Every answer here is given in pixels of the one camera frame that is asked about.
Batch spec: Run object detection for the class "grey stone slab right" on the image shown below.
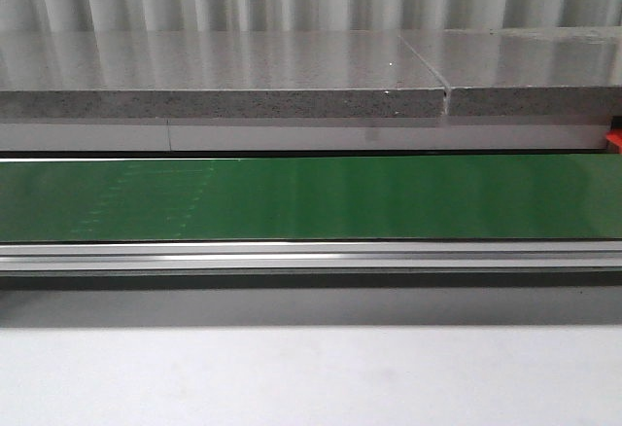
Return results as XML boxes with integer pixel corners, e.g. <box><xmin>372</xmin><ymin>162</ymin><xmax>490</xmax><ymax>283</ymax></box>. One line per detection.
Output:
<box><xmin>401</xmin><ymin>27</ymin><xmax>621</xmax><ymax>123</ymax></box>

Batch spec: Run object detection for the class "grey stone slab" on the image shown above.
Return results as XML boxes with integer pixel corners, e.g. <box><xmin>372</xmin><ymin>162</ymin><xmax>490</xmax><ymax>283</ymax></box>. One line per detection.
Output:
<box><xmin>1</xmin><ymin>31</ymin><xmax>445</xmax><ymax>120</ymax></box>
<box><xmin>401</xmin><ymin>27</ymin><xmax>621</xmax><ymax>123</ymax></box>

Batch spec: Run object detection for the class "green conveyor belt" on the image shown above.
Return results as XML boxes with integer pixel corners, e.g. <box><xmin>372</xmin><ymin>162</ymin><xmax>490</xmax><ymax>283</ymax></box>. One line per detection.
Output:
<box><xmin>1</xmin><ymin>154</ymin><xmax>621</xmax><ymax>243</ymax></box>

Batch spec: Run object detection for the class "grey stone slab left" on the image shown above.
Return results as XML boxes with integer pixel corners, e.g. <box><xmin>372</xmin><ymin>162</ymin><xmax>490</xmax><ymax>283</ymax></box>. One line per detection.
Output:
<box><xmin>1</xmin><ymin>31</ymin><xmax>445</xmax><ymax>120</ymax></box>

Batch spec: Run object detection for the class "red plastic tray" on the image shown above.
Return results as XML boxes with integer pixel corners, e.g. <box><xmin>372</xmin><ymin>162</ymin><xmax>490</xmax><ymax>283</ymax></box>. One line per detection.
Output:
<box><xmin>605</xmin><ymin>128</ymin><xmax>622</xmax><ymax>154</ymax></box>

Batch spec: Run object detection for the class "aluminium conveyor side rail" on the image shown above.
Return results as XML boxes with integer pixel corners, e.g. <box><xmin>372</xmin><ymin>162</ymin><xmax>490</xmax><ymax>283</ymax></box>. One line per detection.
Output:
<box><xmin>1</xmin><ymin>240</ymin><xmax>621</xmax><ymax>290</ymax></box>

